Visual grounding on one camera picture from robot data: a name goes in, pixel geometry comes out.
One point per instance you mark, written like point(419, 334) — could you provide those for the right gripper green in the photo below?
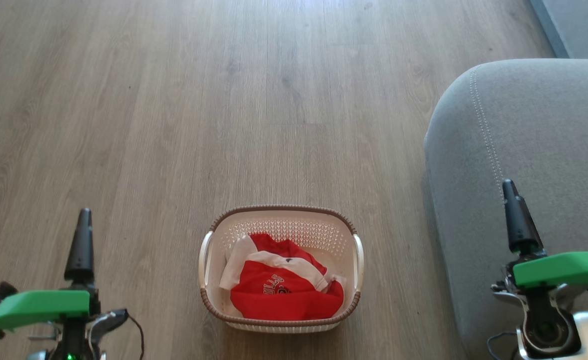
point(564, 268)

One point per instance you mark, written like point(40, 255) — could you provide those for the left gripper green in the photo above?
point(36, 306)

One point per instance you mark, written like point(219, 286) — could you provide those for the red and white shirt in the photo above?
point(278, 292)

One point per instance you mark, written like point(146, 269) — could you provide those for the grey fabric sofa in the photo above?
point(534, 140)

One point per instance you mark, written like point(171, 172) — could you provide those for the white plastic laundry basket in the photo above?
point(283, 222)

